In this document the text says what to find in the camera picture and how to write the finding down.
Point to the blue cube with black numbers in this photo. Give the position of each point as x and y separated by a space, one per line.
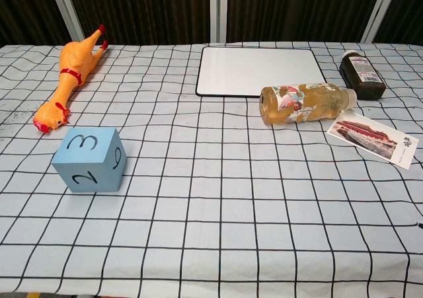
89 159

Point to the white black-grid tablecloth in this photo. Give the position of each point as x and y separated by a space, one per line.
231 212

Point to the white board with black rim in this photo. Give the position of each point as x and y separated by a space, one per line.
257 70

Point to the tea bottle with illustrated label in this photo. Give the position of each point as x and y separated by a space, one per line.
297 104

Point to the dark brown curtain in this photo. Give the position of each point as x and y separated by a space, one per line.
142 10
406 14
297 10
26 10

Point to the red palace postcard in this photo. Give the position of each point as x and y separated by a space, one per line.
367 136

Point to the orange rubber chicken toy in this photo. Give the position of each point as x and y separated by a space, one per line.
74 58

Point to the dark brown medicine bottle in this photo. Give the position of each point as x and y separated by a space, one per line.
365 86

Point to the aluminium frame post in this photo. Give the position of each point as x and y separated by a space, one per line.
218 10
380 10
67 10

